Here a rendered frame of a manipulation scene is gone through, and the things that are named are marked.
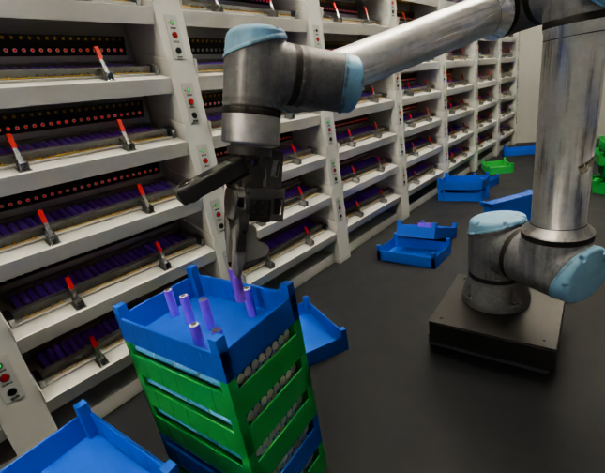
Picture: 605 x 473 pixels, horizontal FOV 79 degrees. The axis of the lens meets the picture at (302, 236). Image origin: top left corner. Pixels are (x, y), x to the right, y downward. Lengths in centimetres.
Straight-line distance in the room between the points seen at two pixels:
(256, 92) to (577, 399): 104
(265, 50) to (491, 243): 81
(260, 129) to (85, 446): 68
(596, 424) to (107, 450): 105
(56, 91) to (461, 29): 95
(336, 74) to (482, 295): 83
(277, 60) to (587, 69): 63
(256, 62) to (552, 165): 69
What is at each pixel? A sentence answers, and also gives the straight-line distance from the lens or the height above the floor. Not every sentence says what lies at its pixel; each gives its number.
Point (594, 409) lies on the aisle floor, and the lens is 119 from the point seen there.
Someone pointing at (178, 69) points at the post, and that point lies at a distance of 130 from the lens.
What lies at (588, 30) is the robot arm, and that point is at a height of 83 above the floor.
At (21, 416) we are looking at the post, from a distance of 125.
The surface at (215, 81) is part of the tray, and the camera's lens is 138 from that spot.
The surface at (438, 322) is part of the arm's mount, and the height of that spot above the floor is 13.
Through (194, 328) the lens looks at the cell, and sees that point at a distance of 66.
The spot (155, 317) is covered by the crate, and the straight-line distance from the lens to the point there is 87.
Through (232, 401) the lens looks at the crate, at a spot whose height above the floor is 37.
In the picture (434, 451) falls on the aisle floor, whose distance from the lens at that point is 102.
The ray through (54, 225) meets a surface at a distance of 120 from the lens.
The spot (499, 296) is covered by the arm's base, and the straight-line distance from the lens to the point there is 121.
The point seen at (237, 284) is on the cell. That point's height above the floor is 52.
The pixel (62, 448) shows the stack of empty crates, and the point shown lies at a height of 26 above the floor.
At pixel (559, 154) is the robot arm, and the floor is 60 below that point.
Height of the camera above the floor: 78
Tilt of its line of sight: 19 degrees down
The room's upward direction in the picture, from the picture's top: 10 degrees counter-clockwise
